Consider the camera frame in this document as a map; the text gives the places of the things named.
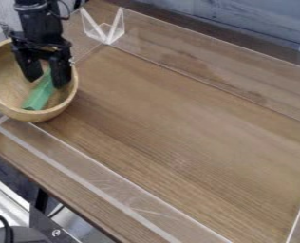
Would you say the dark grey round base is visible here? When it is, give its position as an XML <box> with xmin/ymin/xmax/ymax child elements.
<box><xmin>0</xmin><ymin>226</ymin><xmax>53</xmax><ymax>243</ymax></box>

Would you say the green rectangular block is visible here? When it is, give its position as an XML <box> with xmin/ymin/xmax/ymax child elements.
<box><xmin>21</xmin><ymin>68</ymin><xmax>55</xmax><ymax>111</ymax></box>

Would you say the clear acrylic rear wall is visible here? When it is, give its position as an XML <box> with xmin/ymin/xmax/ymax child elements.
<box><xmin>62</xmin><ymin>7</ymin><xmax>300</xmax><ymax>126</ymax></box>

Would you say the clear acrylic corner bracket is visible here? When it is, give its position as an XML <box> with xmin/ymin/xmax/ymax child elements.
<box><xmin>80</xmin><ymin>8</ymin><xmax>125</xmax><ymax>45</ymax></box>

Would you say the brown wooden bowl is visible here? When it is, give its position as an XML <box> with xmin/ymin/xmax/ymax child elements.
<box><xmin>0</xmin><ymin>39</ymin><xmax>80</xmax><ymax>122</ymax></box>

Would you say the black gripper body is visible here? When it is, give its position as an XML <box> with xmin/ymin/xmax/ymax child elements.
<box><xmin>11</xmin><ymin>0</ymin><xmax>72</xmax><ymax>63</ymax></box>

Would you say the grey metal bracket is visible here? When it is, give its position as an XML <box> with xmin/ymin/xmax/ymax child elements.
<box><xmin>30</xmin><ymin>207</ymin><xmax>82</xmax><ymax>243</ymax></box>

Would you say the black metal table leg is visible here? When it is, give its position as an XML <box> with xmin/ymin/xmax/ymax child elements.
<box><xmin>35</xmin><ymin>189</ymin><xmax>50</xmax><ymax>214</ymax></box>

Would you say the black cable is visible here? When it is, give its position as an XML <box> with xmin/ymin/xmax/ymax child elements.
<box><xmin>0</xmin><ymin>212</ymin><xmax>15</xmax><ymax>243</ymax></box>

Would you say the clear acrylic wall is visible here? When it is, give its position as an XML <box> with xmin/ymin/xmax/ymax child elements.
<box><xmin>0</xmin><ymin>114</ymin><xmax>232</xmax><ymax>243</ymax></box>
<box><xmin>62</xmin><ymin>7</ymin><xmax>300</xmax><ymax>126</ymax></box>

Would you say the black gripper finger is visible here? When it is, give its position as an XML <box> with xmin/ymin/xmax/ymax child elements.
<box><xmin>14</xmin><ymin>49</ymin><xmax>43</xmax><ymax>82</ymax></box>
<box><xmin>50</xmin><ymin>56</ymin><xmax>72</xmax><ymax>88</ymax></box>

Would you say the clear acrylic front wall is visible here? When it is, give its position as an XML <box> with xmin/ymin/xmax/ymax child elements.
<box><xmin>0</xmin><ymin>114</ymin><xmax>232</xmax><ymax>243</ymax></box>

